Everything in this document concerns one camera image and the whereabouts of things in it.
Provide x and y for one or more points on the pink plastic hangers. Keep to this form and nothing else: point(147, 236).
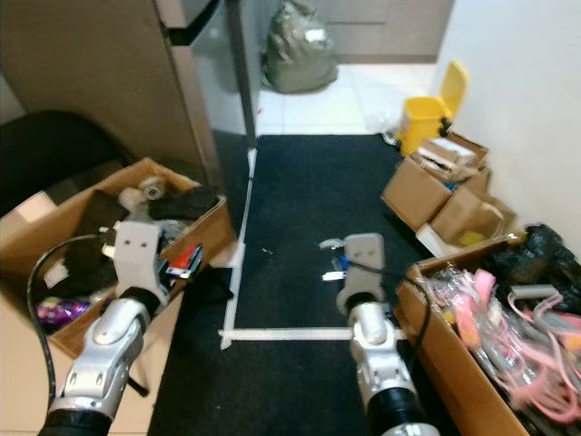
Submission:
point(536, 354)

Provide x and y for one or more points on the grey base cabinet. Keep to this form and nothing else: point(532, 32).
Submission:
point(390, 27)

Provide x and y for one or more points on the black plastic bag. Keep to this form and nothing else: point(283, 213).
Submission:
point(536, 254)

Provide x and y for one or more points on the black flat pouch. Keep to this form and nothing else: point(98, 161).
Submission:
point(100, 227)

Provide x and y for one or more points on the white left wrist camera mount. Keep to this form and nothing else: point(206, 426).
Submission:
point(141, 254)

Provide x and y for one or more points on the black metal pole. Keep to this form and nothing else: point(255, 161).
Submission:
point(241, 73)

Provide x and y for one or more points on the small brown cardboard box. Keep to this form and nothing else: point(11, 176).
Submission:
point(463, 218)

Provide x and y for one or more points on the purple shiny wrapper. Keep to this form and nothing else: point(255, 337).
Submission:
point(54, 313)

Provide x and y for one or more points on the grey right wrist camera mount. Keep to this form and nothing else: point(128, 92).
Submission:
point(363, 263)

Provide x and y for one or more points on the black folded cloth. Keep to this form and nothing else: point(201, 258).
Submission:
point(186, 204)

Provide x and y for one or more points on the cardboard box of pink hangers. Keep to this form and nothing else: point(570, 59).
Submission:
point(445, 363)

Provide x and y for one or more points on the beige tape roll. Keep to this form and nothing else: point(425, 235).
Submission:
point(154, 189)

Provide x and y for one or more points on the yellow rubbish bin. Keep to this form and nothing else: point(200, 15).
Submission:
point(422, 123)

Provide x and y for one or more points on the white card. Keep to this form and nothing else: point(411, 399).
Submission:
point(36, 207)

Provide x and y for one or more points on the open cardboard box with papers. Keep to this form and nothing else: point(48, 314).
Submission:
point(408, 191)

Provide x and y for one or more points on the green full rubbish bag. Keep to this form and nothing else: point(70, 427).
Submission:
point(300, 54)

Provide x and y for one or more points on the black round chair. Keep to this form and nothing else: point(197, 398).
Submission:
point(54, 150)

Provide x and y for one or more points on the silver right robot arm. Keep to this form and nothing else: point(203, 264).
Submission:
point(386, 372)

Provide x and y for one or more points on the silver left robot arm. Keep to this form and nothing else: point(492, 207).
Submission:
point(100, 354)

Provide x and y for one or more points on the tall brown cabinet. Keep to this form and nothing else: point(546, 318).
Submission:
point(91, 64)

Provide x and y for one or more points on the large cardboard box of clutter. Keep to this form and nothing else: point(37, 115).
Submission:
point(95, 327)

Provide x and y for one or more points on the black floor mat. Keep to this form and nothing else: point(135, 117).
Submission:
point(300, 209)
point(263, 391)

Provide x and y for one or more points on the white floor tape strip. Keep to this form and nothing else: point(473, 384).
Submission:
point(236, 272)
point(290, 334)

